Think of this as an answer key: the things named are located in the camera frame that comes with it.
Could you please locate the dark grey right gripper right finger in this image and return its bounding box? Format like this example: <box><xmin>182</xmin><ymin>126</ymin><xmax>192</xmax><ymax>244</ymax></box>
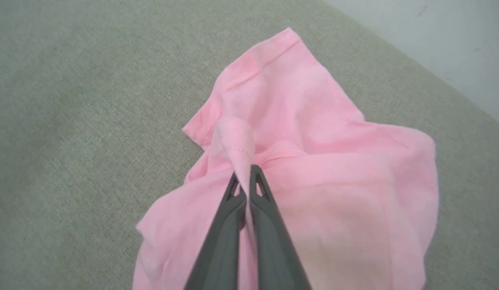
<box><xmin>249</xmin><ymin>164</ymin><xmax>313</xmax><ymax>290</ymax></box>

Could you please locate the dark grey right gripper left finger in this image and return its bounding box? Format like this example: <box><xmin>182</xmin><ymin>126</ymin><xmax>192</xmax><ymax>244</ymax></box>
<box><xmin>184</xmin><ymin>172</ymin><xmax>247</xmax><ymax>290</ymax></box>

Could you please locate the pink garment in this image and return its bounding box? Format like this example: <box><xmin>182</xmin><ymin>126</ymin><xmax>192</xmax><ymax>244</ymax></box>
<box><xmin>132</xmin><ymin>27</ymin><xmax>440</xmax><ymax>290</ymax></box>

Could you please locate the grey fabric sofa cushion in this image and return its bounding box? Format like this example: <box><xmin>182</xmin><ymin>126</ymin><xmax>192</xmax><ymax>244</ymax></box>
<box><xmin>0</xmin><ymin>0</ymin><xmax>499</xmax><ymax>290</ymax></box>

